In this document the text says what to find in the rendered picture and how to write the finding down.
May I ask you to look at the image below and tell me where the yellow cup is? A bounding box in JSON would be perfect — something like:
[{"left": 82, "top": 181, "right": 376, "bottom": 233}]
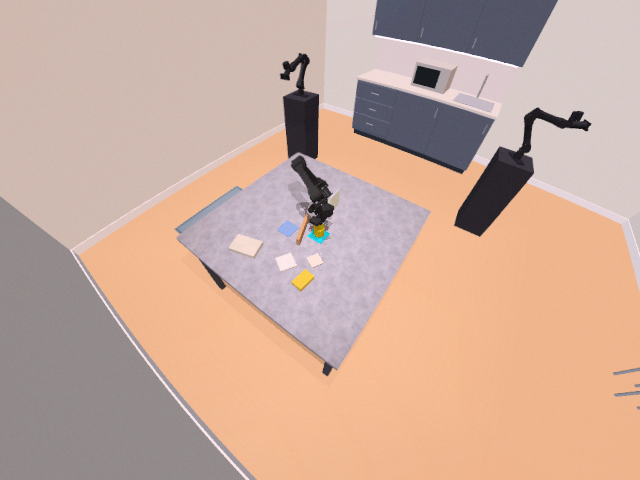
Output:
[{"left": 314, "top": 224, "right": 325, "bottom": 238}]

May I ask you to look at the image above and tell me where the yellow rectangular block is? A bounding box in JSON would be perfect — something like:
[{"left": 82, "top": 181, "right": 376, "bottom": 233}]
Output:
[{"left": 292, "top": 269, "right": 314, "bottom": 292}]

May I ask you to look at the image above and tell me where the small pale pink flat square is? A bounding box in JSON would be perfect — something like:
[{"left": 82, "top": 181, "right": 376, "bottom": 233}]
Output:
[{"left": 307, "top": 253, "right": 323, "bottom": 268}]

